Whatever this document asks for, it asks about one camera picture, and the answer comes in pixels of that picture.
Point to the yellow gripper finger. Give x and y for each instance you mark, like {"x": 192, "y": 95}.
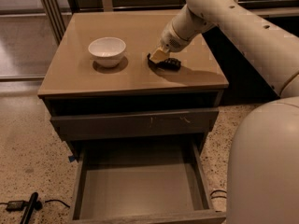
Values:
{"x": 159, "y": 55}

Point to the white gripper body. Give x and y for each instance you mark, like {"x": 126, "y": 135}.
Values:
{"x": 170, "y": 39}

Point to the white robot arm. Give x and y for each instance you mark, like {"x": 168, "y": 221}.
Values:
{"x": 263, "y": 165}

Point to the grey drawer cabinet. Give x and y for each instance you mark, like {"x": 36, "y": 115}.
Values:
{"x": 77, "y": 85}

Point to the grey top drawer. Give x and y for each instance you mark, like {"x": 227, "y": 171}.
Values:
{"x": 135, "y": 124}

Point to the open grey middle drawer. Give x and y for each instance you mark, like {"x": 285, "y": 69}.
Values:
{"x": 143, "y": 184}

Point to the white ceramic bowl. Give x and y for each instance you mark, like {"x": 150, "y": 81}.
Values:
{"x": 107, "y": 51}

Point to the blue tape piece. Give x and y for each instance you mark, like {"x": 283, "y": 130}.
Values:
{"x": 72, "y": 158}

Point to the black cylindrical tool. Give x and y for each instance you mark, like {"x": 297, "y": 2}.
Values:
{"x": 32, "y": 205}

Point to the black power adapter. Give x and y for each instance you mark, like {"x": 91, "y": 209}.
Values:
{"x": 15, "y": 206}

